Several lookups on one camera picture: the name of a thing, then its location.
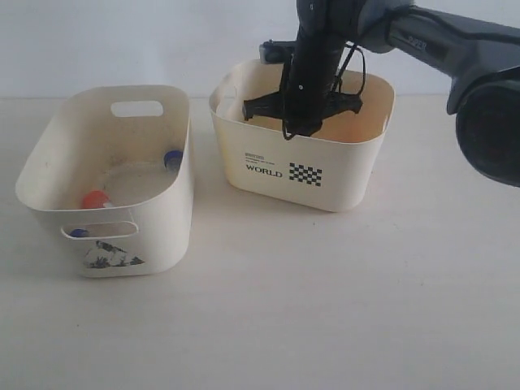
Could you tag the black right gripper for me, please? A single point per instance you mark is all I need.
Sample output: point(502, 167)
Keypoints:
point(310, 95)

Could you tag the cream bin with WORLD label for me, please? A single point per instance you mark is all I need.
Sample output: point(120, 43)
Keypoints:
point(328, 171)

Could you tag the orange-capped object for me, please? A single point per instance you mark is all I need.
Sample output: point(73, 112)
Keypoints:
point(96, 199)

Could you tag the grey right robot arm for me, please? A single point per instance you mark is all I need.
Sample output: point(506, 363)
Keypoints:
point(480, 58)

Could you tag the cream plastic bin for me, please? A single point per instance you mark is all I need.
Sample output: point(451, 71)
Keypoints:
point(114, 139)

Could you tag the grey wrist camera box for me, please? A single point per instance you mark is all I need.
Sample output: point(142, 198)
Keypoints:
point(275, 52)

